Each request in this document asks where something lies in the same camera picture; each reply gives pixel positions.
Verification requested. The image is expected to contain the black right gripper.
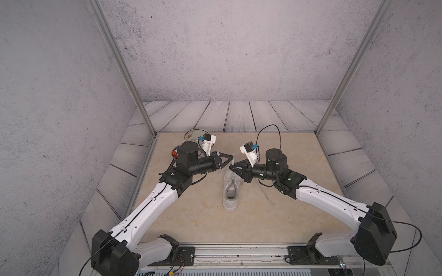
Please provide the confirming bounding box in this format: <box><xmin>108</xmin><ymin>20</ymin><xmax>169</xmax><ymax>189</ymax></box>
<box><xmin>230</xmin><ymin>159</ymin><xmax>280</xmax><ymax>184</ymax></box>

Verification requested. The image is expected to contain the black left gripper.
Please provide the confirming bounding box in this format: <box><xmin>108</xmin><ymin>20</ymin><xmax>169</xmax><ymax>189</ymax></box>
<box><xmin>186</xmin><ymin>151</ymin><xmax>233</xmax><ymax>178</ymax></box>

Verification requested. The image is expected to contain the white sneaker shoe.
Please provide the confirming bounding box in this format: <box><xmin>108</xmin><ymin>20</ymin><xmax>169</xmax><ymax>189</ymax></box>
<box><xmin>222</xmin><ymin>170</ymin><xmax>244</xmax><ymax>212</ymax></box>

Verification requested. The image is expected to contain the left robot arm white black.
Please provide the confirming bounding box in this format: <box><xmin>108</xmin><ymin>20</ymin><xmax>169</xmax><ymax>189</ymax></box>
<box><xmin>87</xmin><ymin>141</ymin><xmax>234</xmax><ymax>276</ymax></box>

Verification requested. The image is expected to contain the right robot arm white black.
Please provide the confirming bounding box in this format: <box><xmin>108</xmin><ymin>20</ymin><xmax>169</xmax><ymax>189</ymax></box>
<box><xmin>229</xmin><ymin>148</ymin><xmax>398</xmax><ymax>266</ymax></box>

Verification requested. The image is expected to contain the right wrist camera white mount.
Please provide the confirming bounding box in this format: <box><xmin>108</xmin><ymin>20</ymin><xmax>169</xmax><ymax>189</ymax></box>
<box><xmin>239</xmin><ymin>141</ymin><xmax>259</xmax><ymax>167</ymax></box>

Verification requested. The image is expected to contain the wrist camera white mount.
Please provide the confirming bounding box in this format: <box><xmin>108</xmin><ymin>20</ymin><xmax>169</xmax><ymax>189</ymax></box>
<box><xmin>199</xmin><ymin>133</ymin><xmax>216</xmax><ymax>156</ymax></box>
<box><xmin>239</xmin><ymin>141</ymin><xmax>259</xmax><ymax>167</ymax></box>

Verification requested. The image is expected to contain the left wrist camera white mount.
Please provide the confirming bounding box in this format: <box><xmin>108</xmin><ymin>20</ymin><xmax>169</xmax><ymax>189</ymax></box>
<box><xmin>199</xmin><ymin>133</ymin><xmax>216</xmax><ymax>156</ymax></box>

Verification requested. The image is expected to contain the black right camera cable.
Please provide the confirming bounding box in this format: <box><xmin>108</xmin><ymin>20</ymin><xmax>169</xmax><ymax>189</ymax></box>
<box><xmin>254</xmin><ymin>124</ymin><xmax>282</xmax><ymax>152</ymax></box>

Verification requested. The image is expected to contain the black camera cable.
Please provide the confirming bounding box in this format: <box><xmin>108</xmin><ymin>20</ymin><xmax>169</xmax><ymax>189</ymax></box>
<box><xmin>254</xmin><ymin>124</ymin><xmax>282</xmax><ymax>152</ymax></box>
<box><xmin>183</xmin><ymin>128</ymin><xmax>210</xmax><ymax>143</ymax></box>

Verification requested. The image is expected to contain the black left camera cable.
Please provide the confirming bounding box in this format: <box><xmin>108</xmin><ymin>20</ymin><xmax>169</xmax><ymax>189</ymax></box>
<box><xmin>183</xmin><ymin>128</ymin><xmax>210</xmax><ymax>143</ymax></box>

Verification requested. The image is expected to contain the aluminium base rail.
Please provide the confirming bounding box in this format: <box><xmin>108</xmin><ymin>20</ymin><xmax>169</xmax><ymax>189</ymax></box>
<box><xmin>137</xmin><ymin>243</ymin><xmax>396</xmax><ymax>276</ymax></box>

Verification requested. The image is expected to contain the left aluminium frame post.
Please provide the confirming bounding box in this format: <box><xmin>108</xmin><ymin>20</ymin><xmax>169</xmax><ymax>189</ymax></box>
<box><xmin>85</xmin><ymin>0</ymin><xmax>157</xmax><ymax>137</ymax></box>

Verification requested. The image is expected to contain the aluminium frame post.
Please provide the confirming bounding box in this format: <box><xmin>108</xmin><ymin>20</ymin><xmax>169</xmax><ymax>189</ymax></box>
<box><xmin>315</xmin><ymin>0</ymin><xmax>394</xmax><ymax>135</ymax></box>
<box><xmin>85</xmin><ymin>0</ymin><xmax>157</xmax><ymax>137</ymax></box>

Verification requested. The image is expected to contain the right aluminium frame post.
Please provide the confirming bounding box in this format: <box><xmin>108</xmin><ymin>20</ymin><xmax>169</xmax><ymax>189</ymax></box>
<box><xmin>315</xmin><ymin>0</ymin><xmax>394</xmax><ymax>135</ymax></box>

